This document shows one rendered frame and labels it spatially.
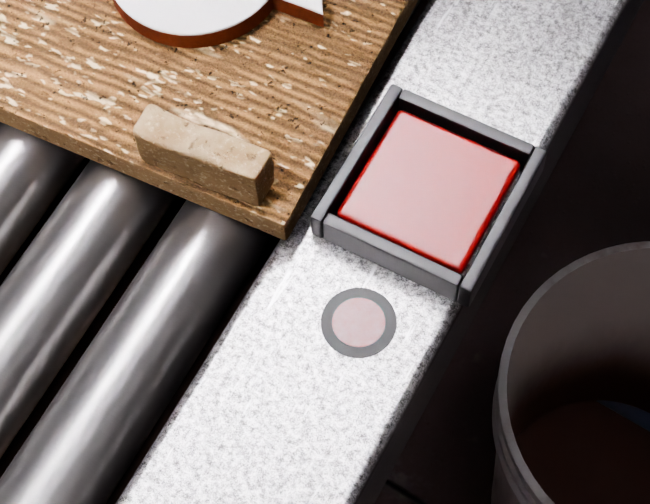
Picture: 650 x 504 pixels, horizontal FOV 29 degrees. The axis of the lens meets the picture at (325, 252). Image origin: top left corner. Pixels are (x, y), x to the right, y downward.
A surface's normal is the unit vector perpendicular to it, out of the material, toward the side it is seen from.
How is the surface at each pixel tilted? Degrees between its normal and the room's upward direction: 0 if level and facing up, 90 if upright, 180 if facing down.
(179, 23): 0
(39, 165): 50
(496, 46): 0
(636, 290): 87
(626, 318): 87
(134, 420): 59
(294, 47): 0
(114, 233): 41
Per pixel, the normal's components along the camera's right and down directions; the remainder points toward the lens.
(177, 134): 0.07, -0.53
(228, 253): 0.55, -0.06
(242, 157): -0.09, -0.37
